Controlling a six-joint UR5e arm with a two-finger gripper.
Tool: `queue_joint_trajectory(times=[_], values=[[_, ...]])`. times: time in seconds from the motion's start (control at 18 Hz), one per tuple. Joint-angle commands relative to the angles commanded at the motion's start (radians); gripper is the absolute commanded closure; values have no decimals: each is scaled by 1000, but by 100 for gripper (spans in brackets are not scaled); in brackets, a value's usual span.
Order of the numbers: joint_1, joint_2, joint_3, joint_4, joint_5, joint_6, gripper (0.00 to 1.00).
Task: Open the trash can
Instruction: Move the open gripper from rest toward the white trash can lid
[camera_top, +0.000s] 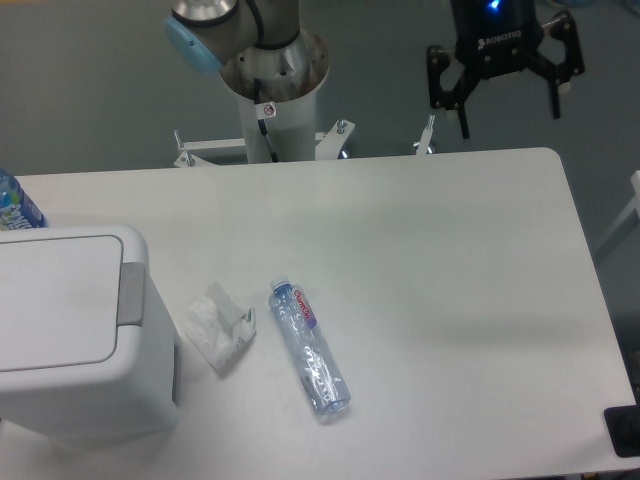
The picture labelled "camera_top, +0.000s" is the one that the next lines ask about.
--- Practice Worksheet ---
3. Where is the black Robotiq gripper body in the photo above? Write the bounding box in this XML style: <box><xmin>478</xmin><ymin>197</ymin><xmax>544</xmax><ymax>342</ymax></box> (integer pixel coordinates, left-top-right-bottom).
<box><xmin>451</xmin><ymin>1</ymin><xmax>546</xmax><ymax>81</ymax></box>

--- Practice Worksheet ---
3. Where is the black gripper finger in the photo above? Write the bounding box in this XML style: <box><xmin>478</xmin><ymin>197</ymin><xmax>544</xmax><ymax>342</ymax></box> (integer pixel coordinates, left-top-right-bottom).
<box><xmin>426</xmin><ymin>45</ymin><xmax>481</xmax><ymax>139</ymax></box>
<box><xmin>519</xmin><ymin>10</ymin><xmax>585</xmax><ymax>119</ymax></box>

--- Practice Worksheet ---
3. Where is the grey trash can lid button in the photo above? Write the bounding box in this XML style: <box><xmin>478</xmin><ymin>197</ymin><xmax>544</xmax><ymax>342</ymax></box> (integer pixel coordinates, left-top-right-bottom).
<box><xmin>117</xmin><ymin>262</ymin><xmax>146</xmax><ymax>326</ymax></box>

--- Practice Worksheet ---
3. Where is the white trash can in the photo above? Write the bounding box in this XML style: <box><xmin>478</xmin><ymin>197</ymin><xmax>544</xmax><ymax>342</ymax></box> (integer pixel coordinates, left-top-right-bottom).
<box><xmin>1</xmin><ymin>225</ymin><xmax>180</xmax><ymax>439</ymax></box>

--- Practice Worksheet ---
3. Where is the clear plastic water bottle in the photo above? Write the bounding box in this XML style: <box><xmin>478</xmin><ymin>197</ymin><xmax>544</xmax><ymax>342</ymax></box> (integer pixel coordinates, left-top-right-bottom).
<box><xmin>269</xmin><ymin>276</ymin><xmax>351</xmax><ymax>424</ymax></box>

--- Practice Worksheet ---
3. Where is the black clamp at table edge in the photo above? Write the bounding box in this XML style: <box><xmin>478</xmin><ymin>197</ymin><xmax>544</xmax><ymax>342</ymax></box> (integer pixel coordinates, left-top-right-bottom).
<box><xmin>604</xmin><ymin>405</ymin><xmax>639</xmax><ymax>458</ymax></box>

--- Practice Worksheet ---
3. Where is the blue labelled bottle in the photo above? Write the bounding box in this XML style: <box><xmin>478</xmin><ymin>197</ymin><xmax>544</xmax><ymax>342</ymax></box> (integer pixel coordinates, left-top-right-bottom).
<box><xmin>1</xmin><ymin>169</ymin><xmax>48</xmax><ymax>231</ymax></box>

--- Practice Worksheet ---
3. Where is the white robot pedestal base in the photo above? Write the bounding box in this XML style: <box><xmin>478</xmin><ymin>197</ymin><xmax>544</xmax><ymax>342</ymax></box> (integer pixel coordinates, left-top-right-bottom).
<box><xmin>172</xmin><ymin>28</ymin><xmax>437</xmax><ymax>169</ymax></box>

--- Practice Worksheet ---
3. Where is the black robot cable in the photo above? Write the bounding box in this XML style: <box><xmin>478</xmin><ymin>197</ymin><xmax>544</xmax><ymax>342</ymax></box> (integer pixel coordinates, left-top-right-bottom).
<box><xmin>243</xmin><ymin>0</ymin><xmax>280</xmax><ymax>163</ymax></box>

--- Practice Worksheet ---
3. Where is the white furniture frame right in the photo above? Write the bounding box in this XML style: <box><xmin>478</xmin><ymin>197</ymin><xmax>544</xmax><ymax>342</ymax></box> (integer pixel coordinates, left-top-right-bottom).
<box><xmin>593</xmin><ymin>170</ymin><xmax>639</xmax><ymax>263</ymax></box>

